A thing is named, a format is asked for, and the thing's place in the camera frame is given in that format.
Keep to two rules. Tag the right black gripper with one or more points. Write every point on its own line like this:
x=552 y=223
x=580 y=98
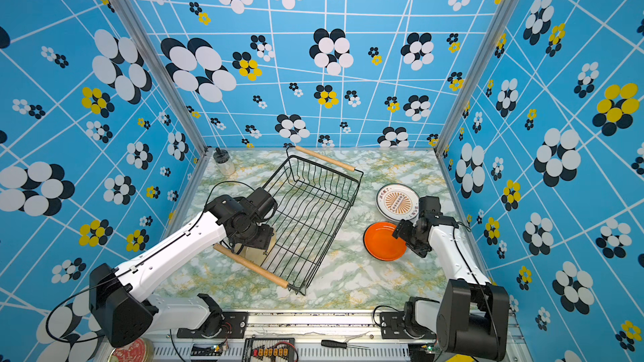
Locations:
x=402 y=230

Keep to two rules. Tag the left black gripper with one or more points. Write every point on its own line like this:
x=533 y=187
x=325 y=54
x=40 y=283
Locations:
x=266 y=240

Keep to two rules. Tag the cream small plate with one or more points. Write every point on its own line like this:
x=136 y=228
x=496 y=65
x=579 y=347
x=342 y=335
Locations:
x=255 y=255

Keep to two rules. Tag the orange small plate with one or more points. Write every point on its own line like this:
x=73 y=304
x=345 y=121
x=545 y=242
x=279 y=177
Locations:
x=379 y=241

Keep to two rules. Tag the white plate orange sunburst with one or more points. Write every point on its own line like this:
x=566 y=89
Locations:
x=398 y=202

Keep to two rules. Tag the black wire dish rack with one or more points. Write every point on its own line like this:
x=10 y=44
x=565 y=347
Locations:
x=309 y=196

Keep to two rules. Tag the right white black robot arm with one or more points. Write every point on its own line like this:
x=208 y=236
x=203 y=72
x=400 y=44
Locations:
x=473 y=315

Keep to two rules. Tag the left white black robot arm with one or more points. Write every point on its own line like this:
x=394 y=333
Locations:
x=122 y=298

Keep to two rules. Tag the clear jar black lid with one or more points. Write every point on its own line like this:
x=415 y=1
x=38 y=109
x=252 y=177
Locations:
x=222 y=159

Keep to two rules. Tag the black terminal power board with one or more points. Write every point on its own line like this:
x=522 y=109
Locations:
x=270 y=350

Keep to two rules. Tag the small green circuit board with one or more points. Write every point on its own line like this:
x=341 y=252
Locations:
x=206 y=350

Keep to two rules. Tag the black screwdriver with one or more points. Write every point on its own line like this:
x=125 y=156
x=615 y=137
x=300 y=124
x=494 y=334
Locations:
x=333 y=344

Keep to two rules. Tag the yellow paper sheet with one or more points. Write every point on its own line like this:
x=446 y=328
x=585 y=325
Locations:
x=461 y=358

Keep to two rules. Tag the red round tin lid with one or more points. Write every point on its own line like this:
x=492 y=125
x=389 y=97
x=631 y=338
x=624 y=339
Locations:
x=141 y=350

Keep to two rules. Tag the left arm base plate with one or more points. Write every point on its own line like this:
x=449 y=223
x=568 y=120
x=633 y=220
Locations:
x=224 y=325

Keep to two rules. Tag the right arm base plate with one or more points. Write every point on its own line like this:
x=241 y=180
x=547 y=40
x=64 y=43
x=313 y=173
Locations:
x=392 y=327

